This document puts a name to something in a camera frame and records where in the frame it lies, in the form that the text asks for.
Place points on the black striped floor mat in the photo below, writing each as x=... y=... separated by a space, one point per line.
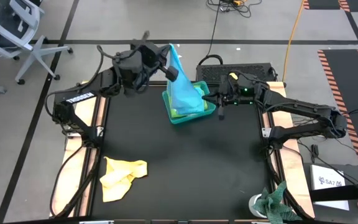
x=325 y=3
x=350 y=93

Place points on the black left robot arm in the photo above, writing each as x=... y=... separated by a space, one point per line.
x=85 y=96

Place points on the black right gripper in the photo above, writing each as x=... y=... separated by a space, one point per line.
x=241 y=90

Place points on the yellow tape tag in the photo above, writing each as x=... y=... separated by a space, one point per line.
x=234 y=75

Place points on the wooden table side board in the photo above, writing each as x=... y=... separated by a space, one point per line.
x=287 y=161
x=70 y=174

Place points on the light blue microfiber towel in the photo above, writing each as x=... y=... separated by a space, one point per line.
x=183 y=90

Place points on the teal plastic bin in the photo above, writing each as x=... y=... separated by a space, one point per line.
x=191 y=119

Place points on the green artificial plant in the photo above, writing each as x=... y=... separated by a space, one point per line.
x=275 y=205

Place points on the white printed paper sign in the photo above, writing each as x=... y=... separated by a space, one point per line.
x=328 y=183

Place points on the green microfiber towel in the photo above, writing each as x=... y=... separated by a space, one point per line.
x=174 y=112

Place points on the black power adapter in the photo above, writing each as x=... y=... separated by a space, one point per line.
x=314 y=149

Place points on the grey office chair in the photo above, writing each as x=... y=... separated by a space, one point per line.
x=11 y=28

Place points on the black perforated computer case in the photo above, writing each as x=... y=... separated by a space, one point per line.
x=259 y=70

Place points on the white plant pot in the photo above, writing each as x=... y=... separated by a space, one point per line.
x=253 y=207

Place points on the yellow microfiber towel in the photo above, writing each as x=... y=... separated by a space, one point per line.
x=117 y=180

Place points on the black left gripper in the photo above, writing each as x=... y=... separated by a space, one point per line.
x=151 y=57

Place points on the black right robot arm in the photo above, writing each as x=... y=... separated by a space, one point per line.
x=303 y=109

